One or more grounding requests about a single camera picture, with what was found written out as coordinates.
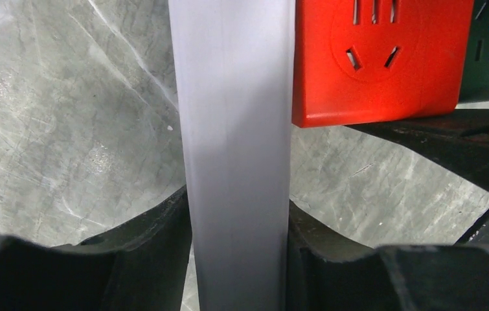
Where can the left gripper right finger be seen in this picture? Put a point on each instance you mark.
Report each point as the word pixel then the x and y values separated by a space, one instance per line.
pixel 328 271

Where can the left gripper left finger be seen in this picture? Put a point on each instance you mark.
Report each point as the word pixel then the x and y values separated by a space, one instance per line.
pixel 138 265

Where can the white power strip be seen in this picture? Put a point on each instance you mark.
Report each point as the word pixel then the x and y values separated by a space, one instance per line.
pixel 234 72

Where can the red cube plug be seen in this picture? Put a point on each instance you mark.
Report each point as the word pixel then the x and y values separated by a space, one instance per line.
pixel 369 61

